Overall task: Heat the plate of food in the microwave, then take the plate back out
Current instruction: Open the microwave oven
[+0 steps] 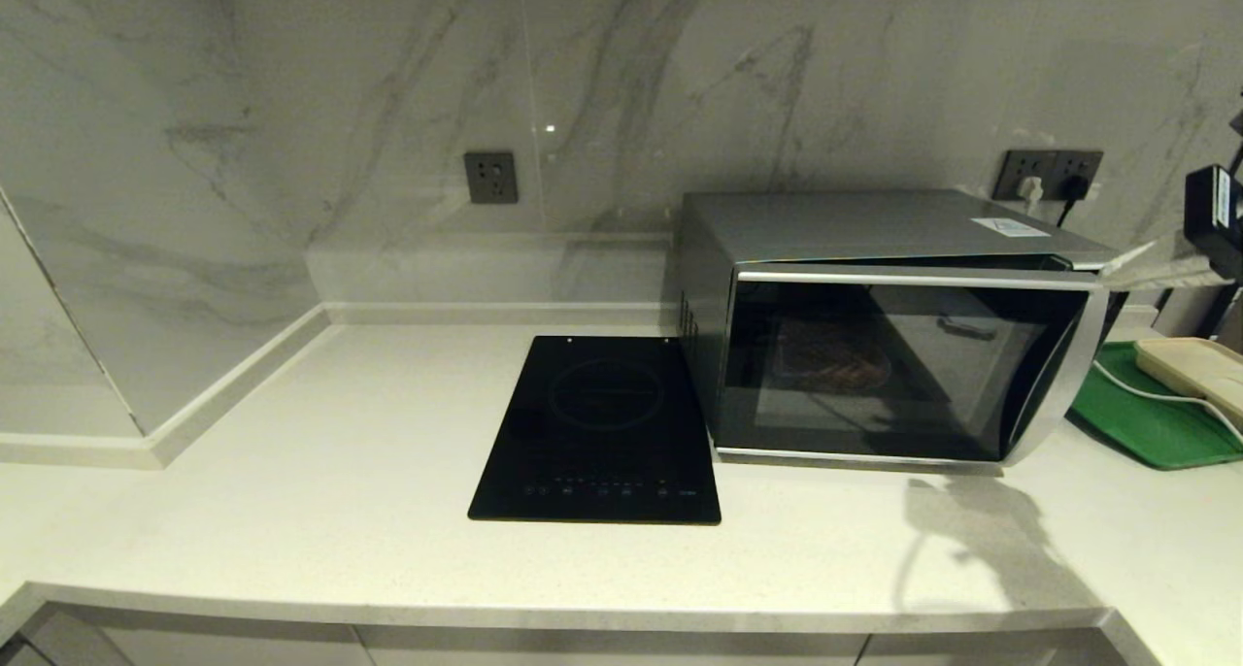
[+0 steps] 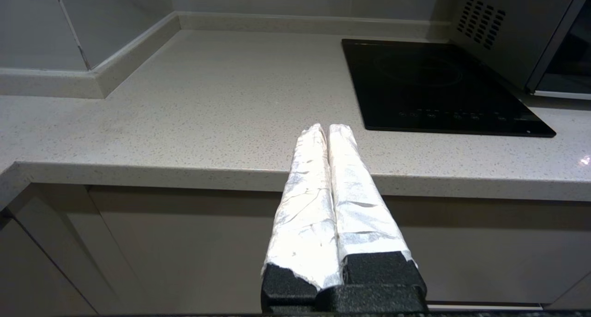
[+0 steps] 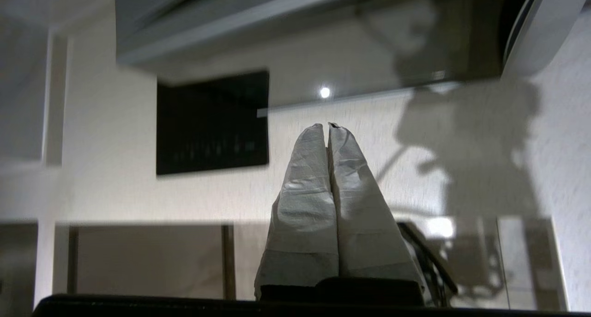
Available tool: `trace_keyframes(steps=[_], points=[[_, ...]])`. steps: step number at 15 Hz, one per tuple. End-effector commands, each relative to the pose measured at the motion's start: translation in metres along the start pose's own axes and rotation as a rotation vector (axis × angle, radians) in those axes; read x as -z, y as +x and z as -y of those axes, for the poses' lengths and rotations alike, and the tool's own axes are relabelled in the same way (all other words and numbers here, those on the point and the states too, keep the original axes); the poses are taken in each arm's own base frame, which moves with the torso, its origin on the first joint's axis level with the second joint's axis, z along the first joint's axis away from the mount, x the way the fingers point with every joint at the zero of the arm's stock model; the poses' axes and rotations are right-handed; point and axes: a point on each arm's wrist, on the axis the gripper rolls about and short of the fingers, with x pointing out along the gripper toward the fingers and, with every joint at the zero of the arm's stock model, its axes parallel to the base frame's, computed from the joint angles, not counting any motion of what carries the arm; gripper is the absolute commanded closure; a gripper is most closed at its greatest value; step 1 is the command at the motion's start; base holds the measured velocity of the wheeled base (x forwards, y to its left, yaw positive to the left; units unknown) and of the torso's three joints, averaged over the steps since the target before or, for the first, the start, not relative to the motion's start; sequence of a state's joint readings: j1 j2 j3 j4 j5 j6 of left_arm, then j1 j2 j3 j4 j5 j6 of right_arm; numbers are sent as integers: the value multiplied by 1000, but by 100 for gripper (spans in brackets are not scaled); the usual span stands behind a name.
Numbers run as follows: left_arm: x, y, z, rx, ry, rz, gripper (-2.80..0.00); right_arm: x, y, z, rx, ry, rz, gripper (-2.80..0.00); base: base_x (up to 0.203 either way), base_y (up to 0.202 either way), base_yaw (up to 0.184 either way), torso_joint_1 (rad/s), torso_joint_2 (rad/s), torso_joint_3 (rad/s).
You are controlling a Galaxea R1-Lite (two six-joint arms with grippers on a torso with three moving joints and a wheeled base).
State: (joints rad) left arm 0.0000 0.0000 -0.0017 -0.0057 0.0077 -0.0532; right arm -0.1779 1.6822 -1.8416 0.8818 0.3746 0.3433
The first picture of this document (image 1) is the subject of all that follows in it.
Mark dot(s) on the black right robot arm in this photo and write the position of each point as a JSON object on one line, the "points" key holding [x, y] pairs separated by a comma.
{"points": [[1238, 122]]}

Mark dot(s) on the microwave door with dark glass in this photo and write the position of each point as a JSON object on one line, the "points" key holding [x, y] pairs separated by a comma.
{"points": [[874, 375]]}

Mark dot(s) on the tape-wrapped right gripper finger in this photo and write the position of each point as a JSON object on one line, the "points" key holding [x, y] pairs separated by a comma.
{"points": [[1165, 278], [1134, 256]]}

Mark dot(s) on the beige power strip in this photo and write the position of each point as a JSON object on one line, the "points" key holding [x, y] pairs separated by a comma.
{"points": [[1194, 365]]}

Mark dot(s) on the grey cabinet door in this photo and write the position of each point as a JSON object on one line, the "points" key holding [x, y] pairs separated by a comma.
{"points": [[243, 647], [971, 651]]}

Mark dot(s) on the grey single wall socket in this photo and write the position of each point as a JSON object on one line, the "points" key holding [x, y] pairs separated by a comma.
{"points": [[490, 178]]}

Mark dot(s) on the white paper label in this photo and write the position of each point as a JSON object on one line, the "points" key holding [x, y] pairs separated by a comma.
{"points": [[1010, 227]]}

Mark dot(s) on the silver Panasonic microwave oven body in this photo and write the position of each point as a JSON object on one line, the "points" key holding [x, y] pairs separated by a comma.
{"points": [[855, 223]]}

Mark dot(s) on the green plastic tray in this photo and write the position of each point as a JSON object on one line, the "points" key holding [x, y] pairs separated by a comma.
{"points": [[1126, 414]]}

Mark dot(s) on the white power plug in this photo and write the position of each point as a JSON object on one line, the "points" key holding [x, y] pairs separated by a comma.
{"points": [[1031, 194]]}

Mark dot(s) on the grey double wall socket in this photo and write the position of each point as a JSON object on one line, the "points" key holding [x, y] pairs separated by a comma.
{"points": [[1020, 165]]}

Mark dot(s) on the grey angled cabinet panel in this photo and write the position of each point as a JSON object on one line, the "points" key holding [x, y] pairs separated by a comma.
{"points": [[58, 647], [1092, 651]]}

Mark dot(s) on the black induction cooktop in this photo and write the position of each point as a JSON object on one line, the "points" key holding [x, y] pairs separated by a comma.
{"points": [[597, 433]]}

